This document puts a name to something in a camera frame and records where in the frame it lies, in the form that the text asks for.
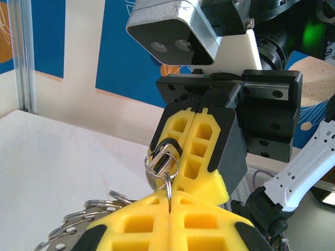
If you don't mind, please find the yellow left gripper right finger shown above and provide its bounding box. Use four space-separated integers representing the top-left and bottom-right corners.
170 191 274 251

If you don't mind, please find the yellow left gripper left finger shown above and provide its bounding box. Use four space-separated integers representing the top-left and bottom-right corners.
70 191 171 251

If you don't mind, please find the silver keyring chain strip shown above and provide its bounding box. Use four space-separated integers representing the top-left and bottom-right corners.
33 171 174 251

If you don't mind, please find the black key tag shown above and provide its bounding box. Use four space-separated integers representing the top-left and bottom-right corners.
151 138 184 175

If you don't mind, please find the small silver split ring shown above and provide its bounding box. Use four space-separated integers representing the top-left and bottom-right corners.
144 150 180 190

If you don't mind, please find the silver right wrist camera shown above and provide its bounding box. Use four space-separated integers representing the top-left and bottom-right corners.
125 0 263 73

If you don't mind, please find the aluminium frame post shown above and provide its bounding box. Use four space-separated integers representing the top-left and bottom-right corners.
11 0 37 114

